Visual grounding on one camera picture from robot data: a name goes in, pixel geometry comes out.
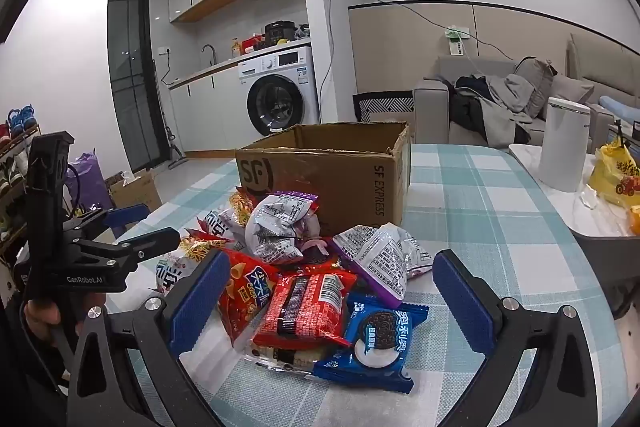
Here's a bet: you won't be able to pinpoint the clear cracker packet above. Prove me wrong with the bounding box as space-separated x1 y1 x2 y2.
245 342 331 375

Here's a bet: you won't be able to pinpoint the small cardboard box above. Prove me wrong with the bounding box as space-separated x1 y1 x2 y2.
105 169 162 212

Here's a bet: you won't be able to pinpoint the yellow plastic bag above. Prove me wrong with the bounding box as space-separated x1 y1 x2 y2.
587 143 640 208

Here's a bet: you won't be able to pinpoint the silver purple snack bag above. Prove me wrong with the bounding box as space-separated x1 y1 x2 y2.
245 192 321 265
332 224 435 310

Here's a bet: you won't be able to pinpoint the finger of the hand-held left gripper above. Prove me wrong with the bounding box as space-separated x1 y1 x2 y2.
75 227 182 275
62 203 151 240

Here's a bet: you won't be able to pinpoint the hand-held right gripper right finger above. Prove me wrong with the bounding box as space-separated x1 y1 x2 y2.
431 249 611 427

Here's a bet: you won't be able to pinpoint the blue sneaker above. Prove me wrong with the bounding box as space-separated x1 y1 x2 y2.
7 105 37 132

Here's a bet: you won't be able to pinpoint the black white patterned chair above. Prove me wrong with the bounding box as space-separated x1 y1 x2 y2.
352 91 415 124

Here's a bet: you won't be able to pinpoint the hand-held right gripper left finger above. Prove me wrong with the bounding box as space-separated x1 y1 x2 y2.
65 249 251 427

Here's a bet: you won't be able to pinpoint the light blue pillow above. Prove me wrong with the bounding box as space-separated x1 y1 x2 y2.
600 96 640 118

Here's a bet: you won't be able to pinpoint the black rice cooker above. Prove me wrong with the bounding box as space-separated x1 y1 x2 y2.
264 22 296 45

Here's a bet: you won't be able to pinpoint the brown cardboard shipping box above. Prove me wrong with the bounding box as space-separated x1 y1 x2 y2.
235 122 412 240

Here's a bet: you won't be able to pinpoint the grey cushion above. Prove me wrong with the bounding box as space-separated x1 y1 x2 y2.
515 57 558 118
545 74 596 105

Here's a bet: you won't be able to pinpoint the blue cookie packet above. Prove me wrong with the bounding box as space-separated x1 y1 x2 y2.
312 292 430 395

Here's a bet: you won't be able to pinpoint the white washing machine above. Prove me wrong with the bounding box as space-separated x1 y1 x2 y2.
239 47 321 138

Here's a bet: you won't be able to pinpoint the black glass door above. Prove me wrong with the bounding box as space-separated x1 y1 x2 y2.
107 0 168 172

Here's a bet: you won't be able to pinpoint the grey sofa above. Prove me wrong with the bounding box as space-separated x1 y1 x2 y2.
414 32 640 152

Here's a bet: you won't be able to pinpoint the orange chip bag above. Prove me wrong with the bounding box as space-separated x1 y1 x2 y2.
217 249 281 348

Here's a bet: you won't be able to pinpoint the white lower cabinets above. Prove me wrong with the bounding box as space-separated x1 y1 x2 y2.
169 66 251 154

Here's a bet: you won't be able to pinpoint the person's left hand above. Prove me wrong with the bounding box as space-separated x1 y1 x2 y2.
22 299 63 348

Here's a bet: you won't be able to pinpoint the pile of dark clothes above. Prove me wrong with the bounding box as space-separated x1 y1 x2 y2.
447 74 533 148

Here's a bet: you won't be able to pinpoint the stick vacuum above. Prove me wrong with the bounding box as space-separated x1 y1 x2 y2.
159 104 190 171

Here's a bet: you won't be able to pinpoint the white trash bin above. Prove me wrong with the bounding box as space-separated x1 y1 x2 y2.
537 97 592 194

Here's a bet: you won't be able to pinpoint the shoe rack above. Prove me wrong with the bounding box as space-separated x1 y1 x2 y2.
0 104 43 258

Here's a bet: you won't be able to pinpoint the red snack packet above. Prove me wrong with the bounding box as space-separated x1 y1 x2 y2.
252 271 358 350

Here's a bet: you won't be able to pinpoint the white tissue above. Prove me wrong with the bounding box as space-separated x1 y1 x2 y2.
577 187 603 210

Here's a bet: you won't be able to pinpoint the white marble side table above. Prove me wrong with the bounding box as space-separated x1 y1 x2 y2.
509 142 640 238

